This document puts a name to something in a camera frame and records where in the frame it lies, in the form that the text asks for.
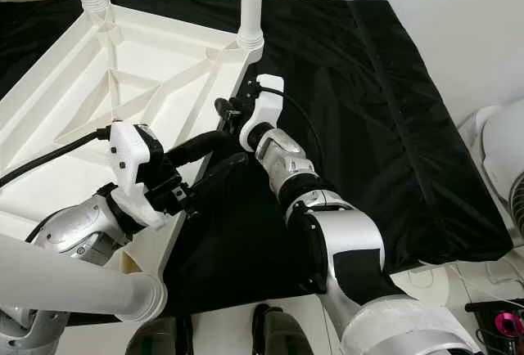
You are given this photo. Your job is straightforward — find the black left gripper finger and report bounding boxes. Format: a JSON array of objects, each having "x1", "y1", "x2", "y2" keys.
[{"x1": 170, "y1": 130, "x2": 234, "y2": 168}]

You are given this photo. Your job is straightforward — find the white plastic table top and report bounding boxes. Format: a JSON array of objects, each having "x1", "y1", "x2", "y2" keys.
[{"x1": 0, "y1": 3, "x2": 264, "y2": 278}]

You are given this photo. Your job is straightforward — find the grey left robot foot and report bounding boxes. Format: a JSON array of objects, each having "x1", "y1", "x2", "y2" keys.
[{"x1": 127, "y1": 318, "x2": 193, "y2": 355}]

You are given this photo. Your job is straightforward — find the grey right robot foot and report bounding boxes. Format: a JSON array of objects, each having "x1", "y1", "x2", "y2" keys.
[{"x1": 254, "y1": 304, "x2": 320, "y2": 355}]

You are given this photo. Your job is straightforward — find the black metal rack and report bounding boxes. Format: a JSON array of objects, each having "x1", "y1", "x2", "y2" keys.
[{"x1": 467, "y1": 294, "x2": 524, "y2": 355}]

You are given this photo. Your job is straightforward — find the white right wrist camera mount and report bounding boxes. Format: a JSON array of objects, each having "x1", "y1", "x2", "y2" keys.
[{"x1": 239, "y1": 74, "x2": 286, "y2": 151}]

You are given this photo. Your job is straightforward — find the grey robot foot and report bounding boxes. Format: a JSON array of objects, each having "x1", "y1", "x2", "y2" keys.
[
  {"x1": 254, "y1": 304, "x2": 320, "y2": 355},
  {"x1": 127, "y1": 318, "x2": 193, "y2": 355}
]

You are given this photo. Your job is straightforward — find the magenta vacuum cleaner part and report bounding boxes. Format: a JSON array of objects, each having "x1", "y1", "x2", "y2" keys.
[{"x1": 495, "y1": 312, "x2": 524, "y2": 335}]

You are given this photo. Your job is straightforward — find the black table cloth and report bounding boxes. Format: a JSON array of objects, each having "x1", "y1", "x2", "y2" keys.
[{"x1": 0, "y1": 0, "x2": 515, "y2": 323}]

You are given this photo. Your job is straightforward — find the white pedestal fan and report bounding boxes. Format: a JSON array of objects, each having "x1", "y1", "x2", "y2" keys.
[{"x1": 458, "y1": 101, "x2": 524, "y2": 290}]

